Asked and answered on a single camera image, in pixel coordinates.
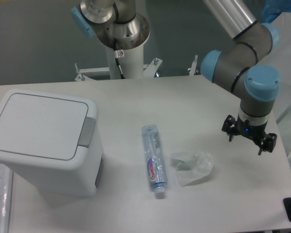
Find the translucent plastic storage box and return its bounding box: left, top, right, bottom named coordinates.
left=260, top=13, right=291, bottom=167

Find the crushed clear plastic water bottle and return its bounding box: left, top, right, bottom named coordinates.
left=142, top=125, right=168, bottom=199

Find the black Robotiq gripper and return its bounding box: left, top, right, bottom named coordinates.
left=222, top=114, right=277, bottom=155

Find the white perforated tray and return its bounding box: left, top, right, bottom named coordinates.
left=0, top=164, right=13, bottom=233

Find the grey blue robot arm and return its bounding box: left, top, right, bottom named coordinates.
left=71, top=0, right=281, bottom=152

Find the crumpled clear plastic wrapper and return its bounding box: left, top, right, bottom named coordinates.
left=170, top=151, right=214, bottom=187

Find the white push-button trash can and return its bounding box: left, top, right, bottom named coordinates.
left=0, top=88, right=103, bottom=197

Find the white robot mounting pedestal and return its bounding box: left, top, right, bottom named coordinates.
left=96, top=14, right=151, bottom=80

